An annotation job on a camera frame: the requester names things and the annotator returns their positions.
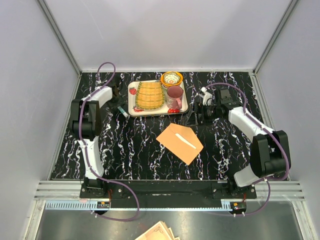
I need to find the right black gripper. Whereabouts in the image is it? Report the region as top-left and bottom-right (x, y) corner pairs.
(185, 102), (221, 127)

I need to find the green white glue stick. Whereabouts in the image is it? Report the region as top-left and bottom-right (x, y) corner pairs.
(118, 106), (129, 118)

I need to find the ornate bordered letter paper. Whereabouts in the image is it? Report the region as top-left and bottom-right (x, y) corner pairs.
(175, 133), (197, 150)

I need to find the brown paper envelope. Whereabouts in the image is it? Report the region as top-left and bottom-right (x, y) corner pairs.
(156, 123), (204, 165)

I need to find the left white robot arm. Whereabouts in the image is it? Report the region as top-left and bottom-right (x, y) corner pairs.
(69, 77), (125, 199)

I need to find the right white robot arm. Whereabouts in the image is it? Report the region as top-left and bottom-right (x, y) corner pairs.
(187, 87), (291, 199)

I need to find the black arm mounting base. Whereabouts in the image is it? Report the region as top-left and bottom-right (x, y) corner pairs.
(79, 179), (257, 200)

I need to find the white strawberry tray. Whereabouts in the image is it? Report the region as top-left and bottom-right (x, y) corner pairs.
(127, 80), (189, 117)

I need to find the yellow woven bamboo basket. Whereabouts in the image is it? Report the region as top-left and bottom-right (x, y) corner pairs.
(135, 81), (165, 110)

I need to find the yellow patterned bowl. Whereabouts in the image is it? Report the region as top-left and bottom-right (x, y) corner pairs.
(160, 71), (183, 87)

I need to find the stack of spare letters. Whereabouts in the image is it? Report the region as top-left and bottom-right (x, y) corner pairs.
(136, 221), (181, 240)

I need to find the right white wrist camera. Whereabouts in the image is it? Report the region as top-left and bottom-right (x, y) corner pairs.
(199, 87), (213, 106)

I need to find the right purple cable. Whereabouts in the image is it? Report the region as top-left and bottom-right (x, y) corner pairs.
(203, 82), (291, 217)

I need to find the slotted cable duct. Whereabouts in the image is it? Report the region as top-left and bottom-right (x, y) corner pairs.
(45, 199), (242, 212)

